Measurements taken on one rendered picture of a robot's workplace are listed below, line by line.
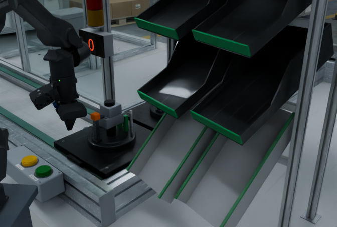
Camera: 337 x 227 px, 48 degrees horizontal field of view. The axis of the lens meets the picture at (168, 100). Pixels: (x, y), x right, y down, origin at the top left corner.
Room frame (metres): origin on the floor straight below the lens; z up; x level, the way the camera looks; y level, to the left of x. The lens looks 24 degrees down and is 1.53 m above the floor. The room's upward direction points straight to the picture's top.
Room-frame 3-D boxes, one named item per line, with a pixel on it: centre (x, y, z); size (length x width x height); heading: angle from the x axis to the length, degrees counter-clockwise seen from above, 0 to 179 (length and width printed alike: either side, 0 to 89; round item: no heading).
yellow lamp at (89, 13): (1.17, 0.23, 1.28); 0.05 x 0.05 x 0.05
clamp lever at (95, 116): (0.93, 0.19, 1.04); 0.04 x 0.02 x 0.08; 138
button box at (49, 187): (0.86, 0.37, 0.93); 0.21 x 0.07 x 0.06; 48
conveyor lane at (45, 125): (1.18, 0.37, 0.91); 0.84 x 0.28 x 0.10; 48
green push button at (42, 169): (0.81, 0.32, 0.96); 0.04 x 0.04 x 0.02
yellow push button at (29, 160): (0.86, 0.37, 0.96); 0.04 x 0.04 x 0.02
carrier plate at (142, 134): (0.96, 0.16, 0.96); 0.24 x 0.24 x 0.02; 48
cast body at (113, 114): (0.97, 0.16, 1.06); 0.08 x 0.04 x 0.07; 138
